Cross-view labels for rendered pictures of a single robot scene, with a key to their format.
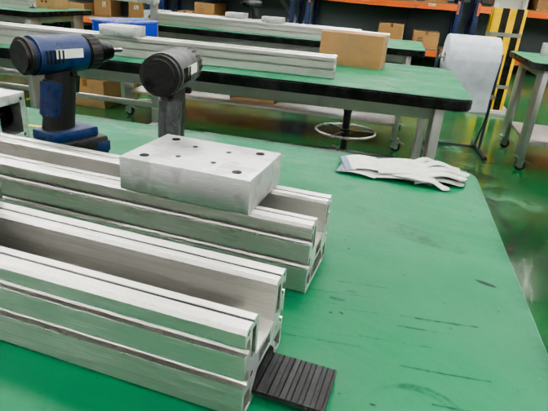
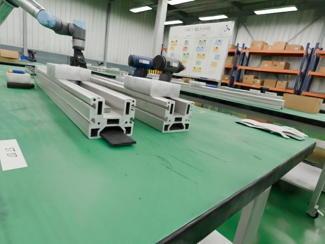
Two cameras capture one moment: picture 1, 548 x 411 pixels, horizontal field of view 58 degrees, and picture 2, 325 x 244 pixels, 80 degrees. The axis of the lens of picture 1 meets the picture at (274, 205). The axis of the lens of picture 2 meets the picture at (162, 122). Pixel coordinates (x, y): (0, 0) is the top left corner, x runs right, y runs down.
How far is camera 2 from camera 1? 0.35 m
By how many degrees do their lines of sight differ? 33
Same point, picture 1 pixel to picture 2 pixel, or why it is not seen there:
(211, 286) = (112, 102)
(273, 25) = (270, 96)
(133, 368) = (75, 117)
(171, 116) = (161, 79)
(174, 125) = not seen: hidden behind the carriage
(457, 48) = not seen: outside the picture
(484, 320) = (234, 162)
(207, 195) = (141, 88)
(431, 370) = (179, 159)
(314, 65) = (271, 103)
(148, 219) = not seen: hidden behind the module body
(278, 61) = (254, 99)
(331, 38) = (288, 96)
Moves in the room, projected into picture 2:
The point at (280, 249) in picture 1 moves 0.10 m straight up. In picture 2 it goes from (157, 111) to (163, 73)
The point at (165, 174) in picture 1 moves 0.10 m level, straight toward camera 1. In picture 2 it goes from (133, 81) to (113, 79)
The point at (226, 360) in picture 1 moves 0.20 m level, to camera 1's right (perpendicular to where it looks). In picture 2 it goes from (87, 110) to (170, 142)
